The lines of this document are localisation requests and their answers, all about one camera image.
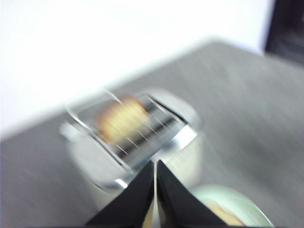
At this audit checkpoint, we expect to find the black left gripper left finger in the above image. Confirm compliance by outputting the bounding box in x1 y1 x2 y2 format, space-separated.
85 161 155 227

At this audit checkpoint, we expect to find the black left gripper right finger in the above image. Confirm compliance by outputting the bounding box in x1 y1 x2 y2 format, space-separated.
156 160 228 227

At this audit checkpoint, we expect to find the toasted bread slice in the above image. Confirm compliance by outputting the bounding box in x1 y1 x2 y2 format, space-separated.
206 203 246 227
95 94 150 143

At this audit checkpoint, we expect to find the pale green round plate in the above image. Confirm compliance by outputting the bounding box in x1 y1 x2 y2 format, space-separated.
189 184 274 228

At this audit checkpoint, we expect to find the cream toaster with chrome top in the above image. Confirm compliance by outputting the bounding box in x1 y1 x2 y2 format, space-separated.
59 87 205 193

